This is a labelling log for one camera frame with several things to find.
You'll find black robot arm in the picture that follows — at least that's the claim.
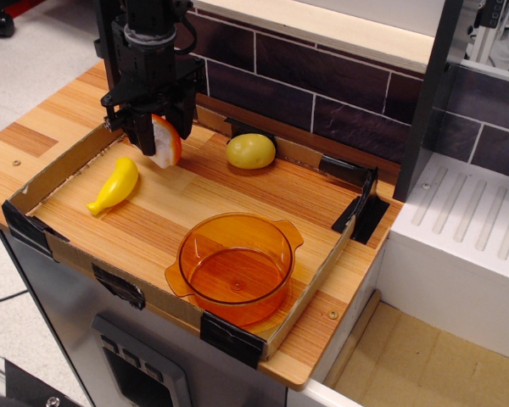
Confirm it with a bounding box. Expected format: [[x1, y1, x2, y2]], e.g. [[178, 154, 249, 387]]
[[94, 1, 206, 157]]

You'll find white toy sink drainboard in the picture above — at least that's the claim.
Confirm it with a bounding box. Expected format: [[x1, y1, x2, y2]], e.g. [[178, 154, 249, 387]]
[[377, 154, 509, 358]]

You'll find black floor cable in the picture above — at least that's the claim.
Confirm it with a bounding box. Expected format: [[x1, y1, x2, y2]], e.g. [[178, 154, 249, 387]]
[[0, 288, 29, 307]]

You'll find black caster wheel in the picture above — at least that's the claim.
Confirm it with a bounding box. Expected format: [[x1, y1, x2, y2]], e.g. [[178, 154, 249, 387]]
[[0, 10, 15, 38]]

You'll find grey toy oven front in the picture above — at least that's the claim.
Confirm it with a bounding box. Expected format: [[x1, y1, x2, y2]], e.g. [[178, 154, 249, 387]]
[[92, 315, 192, 406]]

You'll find white orange toy sushi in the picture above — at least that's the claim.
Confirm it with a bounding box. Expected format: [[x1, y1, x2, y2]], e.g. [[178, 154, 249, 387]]
[[150, 114, 182, 169]]

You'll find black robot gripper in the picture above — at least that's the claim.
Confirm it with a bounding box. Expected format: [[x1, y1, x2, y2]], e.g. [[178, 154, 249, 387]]
[[101, 36, 205, 156]]

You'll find cardboard fence with black tape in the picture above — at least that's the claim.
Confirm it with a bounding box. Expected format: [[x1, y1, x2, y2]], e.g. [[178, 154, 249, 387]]
[[3, 126, 401, 373]]

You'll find black vertical post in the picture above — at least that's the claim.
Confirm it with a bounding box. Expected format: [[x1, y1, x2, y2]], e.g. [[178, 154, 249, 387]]
[[394, 1, 477, 202]]

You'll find yellow toy banana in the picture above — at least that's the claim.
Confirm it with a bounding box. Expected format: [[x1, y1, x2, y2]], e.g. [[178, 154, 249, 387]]
[[87, 157, 139, 215]]

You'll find yellow toy potato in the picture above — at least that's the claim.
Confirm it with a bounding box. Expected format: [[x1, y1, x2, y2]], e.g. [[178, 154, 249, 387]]
[[226, 133, 277, 170]]

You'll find orange transparent plastic pot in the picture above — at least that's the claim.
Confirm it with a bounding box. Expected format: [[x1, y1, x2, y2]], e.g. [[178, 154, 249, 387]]
[[165, 213, 304, 326]]

